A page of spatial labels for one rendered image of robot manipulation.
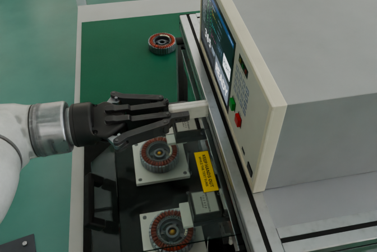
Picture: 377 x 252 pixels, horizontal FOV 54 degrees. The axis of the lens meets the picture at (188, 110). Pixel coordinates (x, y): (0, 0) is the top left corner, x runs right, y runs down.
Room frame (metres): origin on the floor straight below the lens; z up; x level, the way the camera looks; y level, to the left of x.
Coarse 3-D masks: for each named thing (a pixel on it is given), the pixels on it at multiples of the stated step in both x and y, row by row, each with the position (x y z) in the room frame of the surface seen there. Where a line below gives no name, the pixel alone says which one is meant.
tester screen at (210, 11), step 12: (204, 0) 0.73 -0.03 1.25; (204, 12) 0.73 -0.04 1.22; (216, 12) 0.63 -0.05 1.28; (204, 24) 0.72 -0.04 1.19; (216, 24) 0.63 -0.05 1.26; (204, 36) 0.72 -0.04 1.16; (216, 36) 0.62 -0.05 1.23; (228, 36) 0.54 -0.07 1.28; (228, 48) 0.54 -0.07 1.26; (228, 60) 0.53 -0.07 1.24; (228, 84) 0.52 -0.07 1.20
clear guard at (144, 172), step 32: (96, 160) 0.47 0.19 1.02; (128, 160) 0.44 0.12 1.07; (160, 160) 0.44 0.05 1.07; (192, 160) 0.44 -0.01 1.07; (96, 192) 0.40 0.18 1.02; (128, 192) 0.37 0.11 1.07; (160, 192) 0.37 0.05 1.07; (192, 192) 0.37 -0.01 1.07; (224, 192) 0.37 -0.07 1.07; (128, 224) 0.31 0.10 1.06; (160, 224) 0.31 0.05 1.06; (192, 224) 0.31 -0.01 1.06; (224, 224) 0.31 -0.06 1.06
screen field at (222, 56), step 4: (216, 48) 0.61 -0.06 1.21; (220, 48) 0.58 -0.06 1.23; (220, 52) 0.58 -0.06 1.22; (220, 56) 0.58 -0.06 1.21; (224, 56) 0.55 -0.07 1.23; (220, 60) 0.58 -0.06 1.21; (224, 60) 0.55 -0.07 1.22; (224, 64) 0.55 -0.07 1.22; (224, 68) 0.55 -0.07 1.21; (228, 68) 0.53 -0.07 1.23; (228, 72) 0.52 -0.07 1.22; (228, 76) 0.52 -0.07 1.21
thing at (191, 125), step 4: (192, 120) 0.68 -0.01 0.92; (196, 120) 0.68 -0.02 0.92; (172, 124) 0.69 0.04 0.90; (176, 124) 0.67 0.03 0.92; (180, 124) 0.67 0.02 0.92; (184, 124) 0.67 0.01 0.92; (188, 124) 0.67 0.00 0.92; (192, 124) 0.67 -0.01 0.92; (196, 124) 0.67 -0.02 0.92; (208, 124) 0.69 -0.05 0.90; (172, 128) 0.69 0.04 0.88; (176, 128) 0.65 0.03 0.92; (180, 128) 0.65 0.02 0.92; (184, 128) 0.65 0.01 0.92; (188, 128) 0.65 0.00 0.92; (192, 128) 0.65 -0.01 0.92; (196, 128) 0.65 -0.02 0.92; (200, 128) 0.67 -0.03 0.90; (172, 132) 0.67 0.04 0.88; (176, 132) 0.64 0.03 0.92
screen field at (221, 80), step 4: (216, 56) 0.61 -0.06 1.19; (216, 60) 0.61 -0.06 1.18; (216, 64) 0.61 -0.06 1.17; (216, 68) 0.60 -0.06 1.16; (220, 68) 0.57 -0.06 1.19; (216, 72) 0.60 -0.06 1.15; (220, 72) 0.57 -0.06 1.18; (216, 76) 0.60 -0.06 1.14; (220, 76) 0.57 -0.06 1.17; (224, 76) 0.54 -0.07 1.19; (220, 80) 0.57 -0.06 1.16; (224, 80) 0.54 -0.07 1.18; (220, 84) 0.56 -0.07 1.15; (224, 84) 0.54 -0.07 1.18; (220, 88) 0.56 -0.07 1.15; (224, 88) 0.54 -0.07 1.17; (228, 88) 0.51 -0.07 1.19; (224, 92) 0.54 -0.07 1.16; (224, 96) 0.53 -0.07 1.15
